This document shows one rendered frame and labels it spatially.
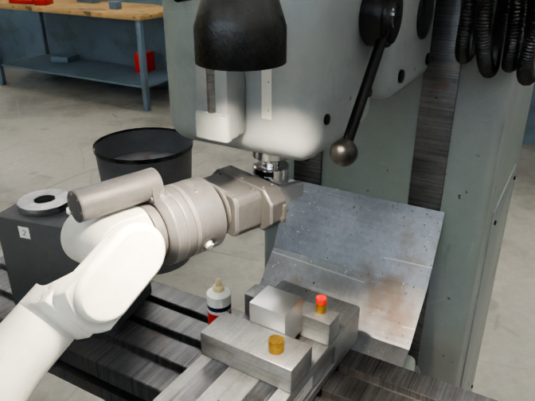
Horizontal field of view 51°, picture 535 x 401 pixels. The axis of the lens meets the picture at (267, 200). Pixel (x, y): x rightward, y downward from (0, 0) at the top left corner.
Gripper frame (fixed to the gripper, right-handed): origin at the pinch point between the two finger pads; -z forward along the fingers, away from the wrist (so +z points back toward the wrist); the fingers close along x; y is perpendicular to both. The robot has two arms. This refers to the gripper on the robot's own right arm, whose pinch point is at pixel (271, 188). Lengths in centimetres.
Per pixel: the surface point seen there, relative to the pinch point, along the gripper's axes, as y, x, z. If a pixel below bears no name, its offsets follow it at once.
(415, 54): -15.6, -5.5, -22.1
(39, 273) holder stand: 23.4, 38.3, 18.7
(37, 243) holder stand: 17.3, 37.5, 18.3
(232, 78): -17.0, -5.4, 10.7
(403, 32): -19.4, -7.6, -15.2
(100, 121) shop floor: 122, 413, -180
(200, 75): -17.0, -2.6, 12.7
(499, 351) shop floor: 121, 19, -148
